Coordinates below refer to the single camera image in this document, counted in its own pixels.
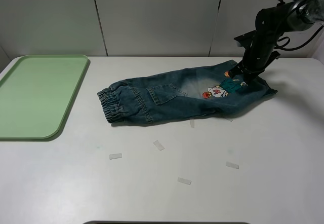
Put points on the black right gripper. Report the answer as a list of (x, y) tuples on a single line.
[(250, 69)]

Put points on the children's blue denim shorts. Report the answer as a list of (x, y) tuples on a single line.
[(180, 95)]

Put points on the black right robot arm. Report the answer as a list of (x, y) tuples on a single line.
[(289, 16)]

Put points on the light green plastic tray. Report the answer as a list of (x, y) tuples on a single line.
[(36, 94)]

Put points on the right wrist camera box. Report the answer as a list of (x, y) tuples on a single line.
[(257, 46)]

